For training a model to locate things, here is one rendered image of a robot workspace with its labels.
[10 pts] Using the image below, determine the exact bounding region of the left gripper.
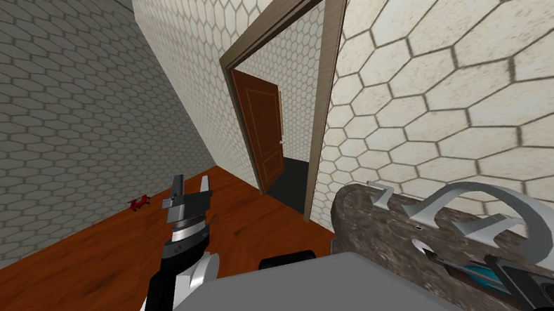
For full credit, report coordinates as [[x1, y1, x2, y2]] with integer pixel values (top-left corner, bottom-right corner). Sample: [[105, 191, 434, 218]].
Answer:
[[156, 169, 219, 229]]

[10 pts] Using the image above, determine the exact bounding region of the small red toy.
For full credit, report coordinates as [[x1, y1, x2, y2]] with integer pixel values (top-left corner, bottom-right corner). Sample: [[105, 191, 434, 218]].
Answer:
[[127, 193, 154, 213]]

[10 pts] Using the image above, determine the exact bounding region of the brown wooden door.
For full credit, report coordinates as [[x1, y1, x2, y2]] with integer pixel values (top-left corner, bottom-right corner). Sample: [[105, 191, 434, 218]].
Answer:
[[230, 61, 298, 195]]

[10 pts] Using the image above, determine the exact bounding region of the grey curved faucet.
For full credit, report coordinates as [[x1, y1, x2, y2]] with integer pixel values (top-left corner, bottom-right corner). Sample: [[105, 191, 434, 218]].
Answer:
[[366, 149, 554, 309]]

